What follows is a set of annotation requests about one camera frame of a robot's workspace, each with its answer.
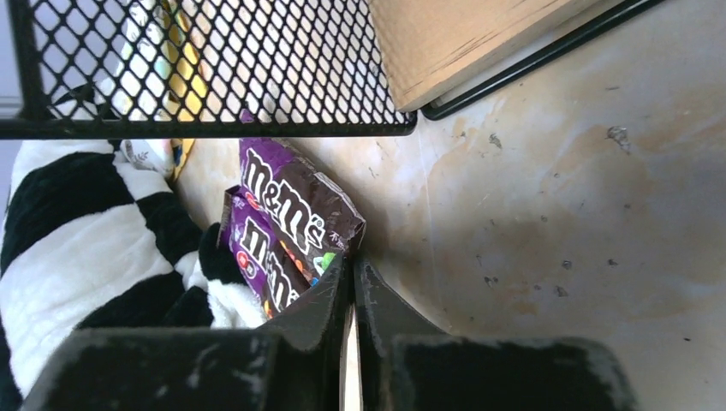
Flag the black wire mesh shelf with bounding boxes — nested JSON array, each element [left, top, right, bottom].
[[1, 1, 652, 140]]

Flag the animal print white cloth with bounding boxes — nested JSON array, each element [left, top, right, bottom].
[[96, 0, 194, 180]]

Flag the black white checkered cloth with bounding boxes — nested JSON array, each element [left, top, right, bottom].
[[1, 140, 266, 410]]

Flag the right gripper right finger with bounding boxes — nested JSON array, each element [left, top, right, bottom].
[[352, 258, 639, 410]]

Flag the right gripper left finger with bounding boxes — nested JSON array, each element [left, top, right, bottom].
[[22, 257, 349, 410]]

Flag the purple m&m bag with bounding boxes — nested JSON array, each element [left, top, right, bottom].
[[238, 138, 366, 285], [218, 186, 310, 319]]

